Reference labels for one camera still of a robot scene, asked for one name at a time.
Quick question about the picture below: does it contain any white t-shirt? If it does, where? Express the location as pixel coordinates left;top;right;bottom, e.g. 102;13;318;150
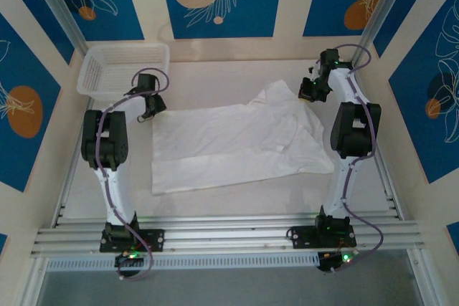
150;80;336;196

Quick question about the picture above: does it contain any white plastic perforated basket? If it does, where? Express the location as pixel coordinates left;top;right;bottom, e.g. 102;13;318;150
77;43;171;100

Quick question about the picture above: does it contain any right controller board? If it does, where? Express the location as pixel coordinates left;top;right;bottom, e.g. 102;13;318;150
317;250;359;274

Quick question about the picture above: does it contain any controller board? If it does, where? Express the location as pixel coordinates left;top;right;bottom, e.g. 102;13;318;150
114;251;145;278
317;250;359;274

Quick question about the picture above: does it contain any left controller board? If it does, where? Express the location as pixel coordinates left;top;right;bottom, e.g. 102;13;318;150
114;251;145;278

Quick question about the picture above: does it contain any aluminium corner post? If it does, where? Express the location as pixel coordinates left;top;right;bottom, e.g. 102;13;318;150
350;0;410;70
27;0;93;67

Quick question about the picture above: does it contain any aluminium side rail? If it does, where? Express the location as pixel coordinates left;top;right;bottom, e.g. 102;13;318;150
345;61;405;220

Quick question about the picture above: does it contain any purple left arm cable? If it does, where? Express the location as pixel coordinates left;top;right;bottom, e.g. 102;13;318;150
95;68;170;282

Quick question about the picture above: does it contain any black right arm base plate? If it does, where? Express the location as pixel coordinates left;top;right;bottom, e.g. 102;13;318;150
288;225;358;249

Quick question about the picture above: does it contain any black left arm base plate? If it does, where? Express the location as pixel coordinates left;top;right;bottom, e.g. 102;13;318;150
99;229;166;253

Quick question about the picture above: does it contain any aluminium front rail frame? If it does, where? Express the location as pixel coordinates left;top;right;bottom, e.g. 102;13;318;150
30;214;424;259

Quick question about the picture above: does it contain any slotted grey cable duct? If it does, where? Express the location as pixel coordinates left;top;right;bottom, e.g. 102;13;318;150
44;252;320;272

